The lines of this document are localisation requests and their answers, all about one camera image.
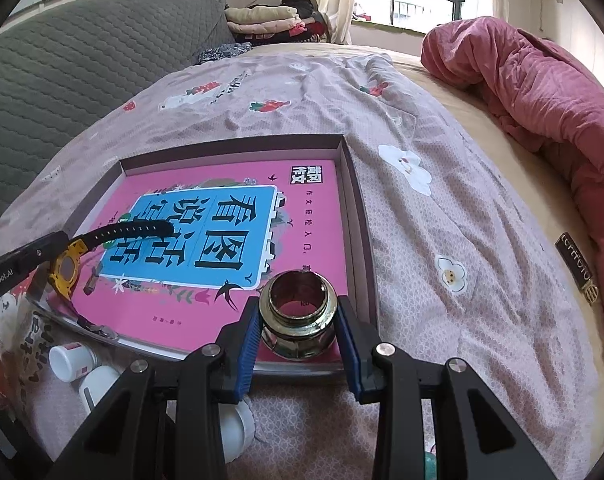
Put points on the printed pinkish blanket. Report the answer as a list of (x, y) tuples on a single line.
[(431, 260)]

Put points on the white earbuds case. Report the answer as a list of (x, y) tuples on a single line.
[(99, 382)]

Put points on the shallow grey cardboard box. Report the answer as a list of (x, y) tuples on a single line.
[(359, 240)]

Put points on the dark patterned cloth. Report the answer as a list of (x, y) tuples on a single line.
[(222, 52)]

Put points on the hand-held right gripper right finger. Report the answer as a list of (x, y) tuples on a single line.
[(348, 355)]

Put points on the beige mattress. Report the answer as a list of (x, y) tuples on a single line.
[(506, 170)]

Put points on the white pill bottle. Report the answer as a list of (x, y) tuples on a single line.
[(72, 360)]

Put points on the pink quilt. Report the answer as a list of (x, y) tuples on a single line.
[(546, 90)]

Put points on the white ribbed plastic lid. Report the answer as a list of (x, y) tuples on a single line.
[(237, 427)]

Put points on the metal threaded pipe fitting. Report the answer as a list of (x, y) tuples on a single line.
[(297, 330)]

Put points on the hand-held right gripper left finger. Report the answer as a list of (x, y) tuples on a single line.
[(248, 350)]

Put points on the black mattress label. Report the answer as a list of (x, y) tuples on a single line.
[(579, 270)]

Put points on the pink and blue book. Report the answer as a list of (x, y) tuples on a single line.
[(302, 220)]

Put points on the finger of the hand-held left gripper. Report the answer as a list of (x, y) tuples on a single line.
[(44, 250)]

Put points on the stack of folded clothes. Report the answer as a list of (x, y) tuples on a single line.
[(267, 20)]

